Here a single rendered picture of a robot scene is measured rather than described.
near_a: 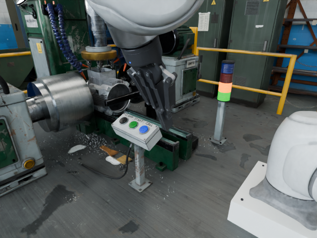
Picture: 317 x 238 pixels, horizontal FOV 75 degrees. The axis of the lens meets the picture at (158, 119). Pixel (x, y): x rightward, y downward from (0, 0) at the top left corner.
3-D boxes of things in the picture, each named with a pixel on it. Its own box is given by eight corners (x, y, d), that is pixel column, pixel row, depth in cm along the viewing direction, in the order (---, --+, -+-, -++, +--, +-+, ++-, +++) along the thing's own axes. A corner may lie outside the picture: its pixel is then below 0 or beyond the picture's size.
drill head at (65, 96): (4, 134, 94) (-16, 80, 83) (79, 111, 119) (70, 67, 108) (23, 156, 79) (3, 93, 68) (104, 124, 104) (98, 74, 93)
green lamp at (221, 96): (214, 99, 102) (215, 91, 100) (220, 97, 106) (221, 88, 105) (226, 102, 99) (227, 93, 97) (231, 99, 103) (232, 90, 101)
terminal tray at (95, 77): (88, 82, 115) (86, 69, 112) (104, 79, 123) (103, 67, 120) (100, 86, 108) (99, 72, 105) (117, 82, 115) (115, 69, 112)
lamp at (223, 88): (215, 91, 100) (217, 81, 99) (221, 88, 105) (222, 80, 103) (227, 93, 97) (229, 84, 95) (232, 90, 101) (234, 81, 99)
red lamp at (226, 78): (217, 81, 99) (218, 72, 97) (222, 80, 103) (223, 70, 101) (229, 84, 95) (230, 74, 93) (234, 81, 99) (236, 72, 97)
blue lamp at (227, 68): (218, 72, 97) (219, 63, 95) (223, 70, 101) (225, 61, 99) (230, 74, 93) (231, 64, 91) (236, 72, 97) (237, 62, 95)
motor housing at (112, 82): (85, 110, 119) (80, 77, 111) (112, 101, 132) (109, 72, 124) (106, 120, 107) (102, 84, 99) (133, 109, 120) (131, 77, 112)
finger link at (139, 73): (139, 71, 42) (135, 70, 43) (154, 111, 49) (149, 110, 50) (152, 61, 44) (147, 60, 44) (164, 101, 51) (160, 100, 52)
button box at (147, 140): (115, 134, 76) (109, 124, 72) (129, 121, 79) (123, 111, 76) (149, 151, 65) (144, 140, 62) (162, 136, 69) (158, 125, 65)
